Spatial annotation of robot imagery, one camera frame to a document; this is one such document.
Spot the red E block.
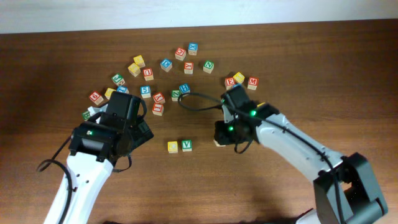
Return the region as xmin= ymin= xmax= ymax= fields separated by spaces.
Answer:
xmin=224 ymin=77 xmax=235 ymax=90

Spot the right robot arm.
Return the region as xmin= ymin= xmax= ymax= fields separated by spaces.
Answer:
xmin=215 ymin=85 xmax=388 ymax=223

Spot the red M block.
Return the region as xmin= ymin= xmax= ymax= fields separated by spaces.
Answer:
xmin=248 ymin=77 xmax=259 ymax=90

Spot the red 6 block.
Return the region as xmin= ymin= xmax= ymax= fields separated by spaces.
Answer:
xmin=89 ymin=91 xmax=104 ymax=105

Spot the blue H block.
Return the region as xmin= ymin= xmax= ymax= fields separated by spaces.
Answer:
xmin=179 ymin=83 xmax=191 ymax=96

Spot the green Z block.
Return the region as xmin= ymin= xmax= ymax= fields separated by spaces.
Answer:
xmin=171 ymin=90 xmax=181 ymax=101

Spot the green J block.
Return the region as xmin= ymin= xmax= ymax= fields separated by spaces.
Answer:
xmin=111 ymin=73 xmax=125 ymax=86

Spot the green N block upper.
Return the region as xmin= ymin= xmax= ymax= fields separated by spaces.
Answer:
xmin=203 ymin=60 xmax=215 ymax=73

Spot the red Y block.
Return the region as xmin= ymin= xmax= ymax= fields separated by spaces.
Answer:
xmin=152 ymin=92 xmax=165 ymax=104

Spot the blue X block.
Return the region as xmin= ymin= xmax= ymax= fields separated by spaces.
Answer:
xmin=188 ymin=42 xmax=198 ymax=55

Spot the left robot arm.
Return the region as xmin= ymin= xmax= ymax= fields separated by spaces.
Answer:
xmin=37 ymin=91 xmax=154 ymax=223

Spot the green V block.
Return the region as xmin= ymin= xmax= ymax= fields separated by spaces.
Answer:
xmin=182 ymin=139 xmax=193 ymax=152

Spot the blue block left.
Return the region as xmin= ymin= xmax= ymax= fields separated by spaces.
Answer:
xmin=116 ymin=86 xmax=129 ymax=94

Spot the blue P block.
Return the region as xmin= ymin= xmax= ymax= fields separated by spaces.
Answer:
xmin=214 ymin=140 xmax=226 ymax=147

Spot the yellow block upper left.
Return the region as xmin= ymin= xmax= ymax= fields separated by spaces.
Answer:
xmin=133 ymin=55 xmax=146 ymax=68

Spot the yellow C block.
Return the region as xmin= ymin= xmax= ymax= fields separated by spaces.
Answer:
xmin=167 ymin=141 xmax=178 ymax=153

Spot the red U block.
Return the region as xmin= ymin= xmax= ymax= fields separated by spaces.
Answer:
xmin=142 ymin=68 xmax=154 ymax=81

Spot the red C block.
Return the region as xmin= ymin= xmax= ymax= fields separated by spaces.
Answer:
xmin=175 ymin=47 xmax=187 ymax=61

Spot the green B block outer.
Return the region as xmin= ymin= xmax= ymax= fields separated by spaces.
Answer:
xmin=82 ymin=111 xmax=90 ymax=121

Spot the yellow block near E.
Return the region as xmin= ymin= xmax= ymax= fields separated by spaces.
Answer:
xmin=233 ymin=72 xmax=245 ymax=84

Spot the blue D block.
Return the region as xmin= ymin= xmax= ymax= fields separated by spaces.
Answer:
xmin=160 ymin=58 xmax=172 ymax=72

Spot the blue 5 block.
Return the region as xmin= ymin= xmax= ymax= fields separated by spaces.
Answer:
xmin=140 ymin=85 xmax=152 ymax=98

